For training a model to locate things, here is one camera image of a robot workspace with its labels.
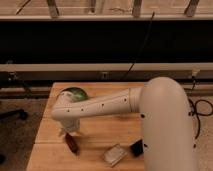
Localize metal rail frame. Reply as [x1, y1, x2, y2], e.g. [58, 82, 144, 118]
[0, 62, 213, 81]

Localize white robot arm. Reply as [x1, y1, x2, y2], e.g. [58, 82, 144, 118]
[51, 77, 199, 171]

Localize green ceramic bowl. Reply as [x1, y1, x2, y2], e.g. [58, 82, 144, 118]
[58, 87, 88, 103]

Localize black cable on floor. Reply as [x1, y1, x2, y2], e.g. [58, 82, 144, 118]
[188, 97, 213, 140]

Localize white rectangular block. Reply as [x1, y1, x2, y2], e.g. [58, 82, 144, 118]
[102, 144, 127, 167]

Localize black office chair base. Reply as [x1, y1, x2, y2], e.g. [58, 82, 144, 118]
[0, 109, 28, 120]

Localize black hanging cable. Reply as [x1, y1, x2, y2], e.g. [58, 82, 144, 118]
[119, 11, 156, 82]

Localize dark red pepper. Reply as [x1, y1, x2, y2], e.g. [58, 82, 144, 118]
[65, 134, 79, 154]

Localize black smartphone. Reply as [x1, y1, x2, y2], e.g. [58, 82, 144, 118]
[130, 140, 143, 157]

